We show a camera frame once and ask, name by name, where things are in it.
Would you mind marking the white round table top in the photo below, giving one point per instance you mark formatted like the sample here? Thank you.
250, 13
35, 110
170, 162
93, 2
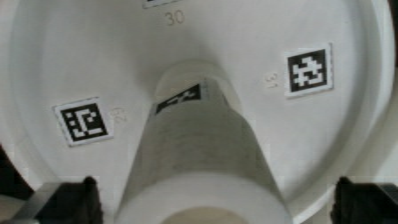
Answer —
102, 56

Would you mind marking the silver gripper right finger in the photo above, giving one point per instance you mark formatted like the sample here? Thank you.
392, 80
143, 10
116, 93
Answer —
365, 203

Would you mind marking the white table leg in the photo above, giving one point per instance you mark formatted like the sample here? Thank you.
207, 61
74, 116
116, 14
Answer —
200, 181

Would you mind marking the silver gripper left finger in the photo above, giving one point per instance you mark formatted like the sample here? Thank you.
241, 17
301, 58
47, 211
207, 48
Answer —
63, 204

